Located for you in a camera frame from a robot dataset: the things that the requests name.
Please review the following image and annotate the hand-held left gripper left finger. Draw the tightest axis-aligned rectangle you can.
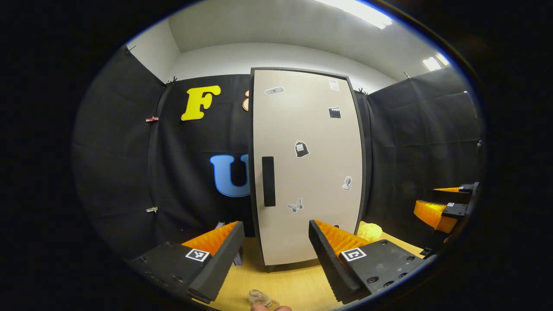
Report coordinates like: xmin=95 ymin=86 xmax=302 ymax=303
xmin=127 ymin=221 xmax=245 ymax=303

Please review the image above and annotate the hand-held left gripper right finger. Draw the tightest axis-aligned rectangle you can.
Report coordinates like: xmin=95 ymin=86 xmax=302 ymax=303
xmin=308 ymin=219 xmax=426 ymax=305

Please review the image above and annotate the black door handle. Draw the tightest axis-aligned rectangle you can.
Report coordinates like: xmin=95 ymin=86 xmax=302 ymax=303
xmin=262 ymin=156 xmax=276 ymax=207

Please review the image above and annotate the dark grey cabinet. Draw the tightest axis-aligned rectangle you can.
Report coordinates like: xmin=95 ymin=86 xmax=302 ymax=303
xmin=248 ymin=67 xmax=368 ymax=273

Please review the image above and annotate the yellow lumpy toy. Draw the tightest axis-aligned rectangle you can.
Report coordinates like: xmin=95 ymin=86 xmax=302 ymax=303
xmin=356 ymin=222 xmax=383 ymax=242

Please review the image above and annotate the black backdrop cloth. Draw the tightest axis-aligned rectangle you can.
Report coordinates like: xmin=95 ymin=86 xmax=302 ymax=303
xmin=71 ymin=45 xmax=484 ymax=260

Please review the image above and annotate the small ceiling light panel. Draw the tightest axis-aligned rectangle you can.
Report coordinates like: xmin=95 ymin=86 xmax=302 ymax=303
xmin=423 ymin=53 xmax=450 ymax=72

